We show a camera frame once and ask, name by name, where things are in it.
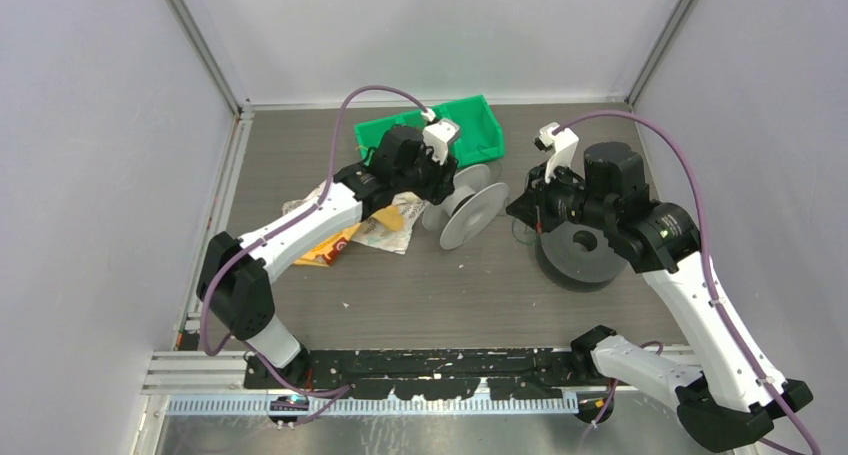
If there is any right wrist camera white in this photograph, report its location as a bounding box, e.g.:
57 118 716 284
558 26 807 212
534 122 579 183

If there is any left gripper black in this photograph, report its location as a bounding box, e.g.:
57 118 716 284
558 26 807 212
393 139 457 205

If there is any white plastic cable spool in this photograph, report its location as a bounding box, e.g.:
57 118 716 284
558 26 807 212
420 164 509 250

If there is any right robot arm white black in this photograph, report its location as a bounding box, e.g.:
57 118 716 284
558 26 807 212
506 142 813 453

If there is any green three-compartment bin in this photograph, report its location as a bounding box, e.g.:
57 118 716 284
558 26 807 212
354 95 505 168

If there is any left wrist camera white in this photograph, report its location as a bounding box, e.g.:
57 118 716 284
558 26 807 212
421 108 460 165

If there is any floral patterned cloth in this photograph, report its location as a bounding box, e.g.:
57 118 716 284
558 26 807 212
294 192 425 267

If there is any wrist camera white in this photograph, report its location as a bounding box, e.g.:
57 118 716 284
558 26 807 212
534 122 579 183
421 108 460 165

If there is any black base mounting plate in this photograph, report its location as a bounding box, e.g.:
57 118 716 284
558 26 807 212
282 348 611 401

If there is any yellow snack bag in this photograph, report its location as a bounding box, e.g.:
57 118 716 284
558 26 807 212
293 206 404 267

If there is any white slotted cable duct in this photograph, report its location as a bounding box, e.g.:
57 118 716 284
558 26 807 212
165 393 579 417

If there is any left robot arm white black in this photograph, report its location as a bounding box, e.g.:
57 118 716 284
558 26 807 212
196 119 460 389

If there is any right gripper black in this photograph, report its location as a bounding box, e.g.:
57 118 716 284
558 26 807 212
508 157 614 233

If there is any dark grey cable spool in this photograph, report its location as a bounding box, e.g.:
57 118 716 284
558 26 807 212
535 223 627 292

